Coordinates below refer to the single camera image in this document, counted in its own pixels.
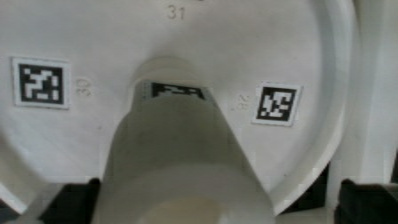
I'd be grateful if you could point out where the white cylindrical table leg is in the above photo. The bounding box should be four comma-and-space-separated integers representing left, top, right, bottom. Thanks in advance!
93, 58, 276, 224

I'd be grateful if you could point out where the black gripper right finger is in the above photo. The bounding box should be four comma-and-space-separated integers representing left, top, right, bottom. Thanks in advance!
335, 179, 398, 224

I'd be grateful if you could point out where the white round table top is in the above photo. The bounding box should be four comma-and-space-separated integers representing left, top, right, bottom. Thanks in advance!
0, 0, 356, 210

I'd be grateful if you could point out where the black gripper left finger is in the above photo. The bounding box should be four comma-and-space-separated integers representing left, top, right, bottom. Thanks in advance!
16, 178, 104, 224

